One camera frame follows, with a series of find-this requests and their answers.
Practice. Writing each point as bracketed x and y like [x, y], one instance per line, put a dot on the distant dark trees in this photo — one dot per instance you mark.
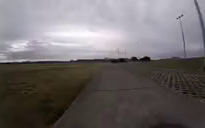
[140, 59]

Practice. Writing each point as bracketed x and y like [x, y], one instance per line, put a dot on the grey concrete path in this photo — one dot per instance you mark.
[123, 100]

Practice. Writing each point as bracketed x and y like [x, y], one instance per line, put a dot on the dry grass field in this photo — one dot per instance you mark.
[33, 90]

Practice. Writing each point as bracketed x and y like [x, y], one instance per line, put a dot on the grass embankment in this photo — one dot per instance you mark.
[176, 63]

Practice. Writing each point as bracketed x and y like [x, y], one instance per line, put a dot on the tall floodlight mast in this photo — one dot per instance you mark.
[183, 36]

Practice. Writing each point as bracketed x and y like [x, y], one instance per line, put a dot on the grass paver grid strip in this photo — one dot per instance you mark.
[186, 83]

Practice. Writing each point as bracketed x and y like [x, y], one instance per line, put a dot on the tall grey pole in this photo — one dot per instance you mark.
[203, 33]

